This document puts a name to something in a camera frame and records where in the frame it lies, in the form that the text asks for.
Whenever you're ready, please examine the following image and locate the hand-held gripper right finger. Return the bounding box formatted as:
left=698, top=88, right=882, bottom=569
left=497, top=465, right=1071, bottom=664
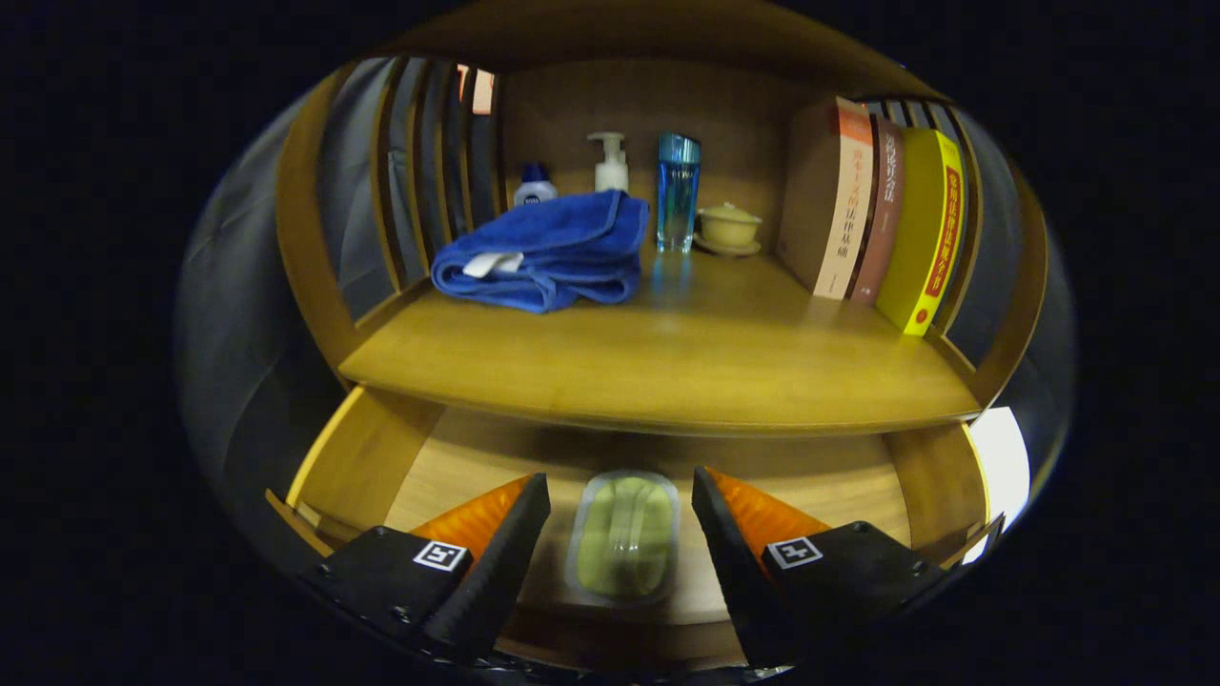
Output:
left=691, top=466, right=954, bottom=668

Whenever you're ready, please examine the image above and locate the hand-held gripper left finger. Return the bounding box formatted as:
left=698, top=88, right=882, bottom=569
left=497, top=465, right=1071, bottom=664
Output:
left=297, top=472, right=552, bottom=665

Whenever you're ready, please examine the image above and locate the wooden drawer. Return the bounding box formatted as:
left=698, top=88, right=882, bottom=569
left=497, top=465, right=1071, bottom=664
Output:
left=265, top=386, right=1007, bottom=673

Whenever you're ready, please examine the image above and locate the green scrubbing sponge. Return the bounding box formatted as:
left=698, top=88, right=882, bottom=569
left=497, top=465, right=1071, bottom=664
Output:
left=564, top=469, right=681, bottom=607

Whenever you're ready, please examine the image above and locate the wooden countertop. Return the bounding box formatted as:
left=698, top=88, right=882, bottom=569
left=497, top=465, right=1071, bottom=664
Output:
left=338, top=243, right=983, bottom=437

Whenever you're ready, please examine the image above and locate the blue folded towel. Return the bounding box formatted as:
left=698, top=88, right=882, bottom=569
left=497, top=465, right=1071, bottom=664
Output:
left=431, top=189, right=651, bottom=314

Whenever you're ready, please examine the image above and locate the beige lidded teacup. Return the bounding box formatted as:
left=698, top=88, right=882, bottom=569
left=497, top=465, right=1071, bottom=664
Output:
left=693, top=202, right=763, bottom=257

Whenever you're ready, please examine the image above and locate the white lotion bottle blue cap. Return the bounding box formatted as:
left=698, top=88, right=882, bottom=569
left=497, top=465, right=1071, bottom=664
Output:
left=514, top=162, right=559, bottom=207

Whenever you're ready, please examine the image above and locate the yellow book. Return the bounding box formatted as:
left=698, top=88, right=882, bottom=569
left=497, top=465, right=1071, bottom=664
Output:
left=875, top=127, right=966, bottom=336

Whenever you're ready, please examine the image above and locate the blue glass bottle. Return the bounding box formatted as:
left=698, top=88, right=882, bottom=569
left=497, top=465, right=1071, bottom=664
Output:
left=656, top=132, right=702, bottom=254

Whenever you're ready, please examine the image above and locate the brown book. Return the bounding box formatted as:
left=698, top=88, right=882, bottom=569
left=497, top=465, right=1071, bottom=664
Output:
left=848, top=116, right=906, bottom=306

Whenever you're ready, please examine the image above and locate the orange and white book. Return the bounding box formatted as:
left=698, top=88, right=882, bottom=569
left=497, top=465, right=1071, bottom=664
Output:
left=777, top=95, right=874, bottom=301

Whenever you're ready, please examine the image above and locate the white pump bottle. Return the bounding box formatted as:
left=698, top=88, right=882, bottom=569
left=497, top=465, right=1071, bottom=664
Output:
left=587, top=131, right=630, bottom=194

